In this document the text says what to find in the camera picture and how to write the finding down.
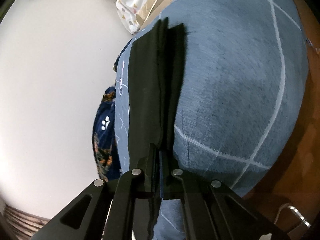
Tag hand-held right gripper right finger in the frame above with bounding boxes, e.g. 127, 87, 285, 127
160, 150, 292, 240

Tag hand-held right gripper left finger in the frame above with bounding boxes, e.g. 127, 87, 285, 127
30, 143, 161, 240

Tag black pants with orange lining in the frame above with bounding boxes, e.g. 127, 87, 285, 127
127, 17, 188, 237

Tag navy floral blanket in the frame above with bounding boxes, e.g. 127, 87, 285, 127
92, 86, 123, 182

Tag blue bed sheet white lines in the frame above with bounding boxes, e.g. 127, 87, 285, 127
114, 0, 309, 240

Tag white spotted quilt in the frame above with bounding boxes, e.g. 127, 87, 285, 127
97, 0, 166, 34

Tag beige satin cloth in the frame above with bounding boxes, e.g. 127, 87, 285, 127
136, 0, 192, 28

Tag metal bracket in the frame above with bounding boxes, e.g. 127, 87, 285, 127
287, 204, 312, 228

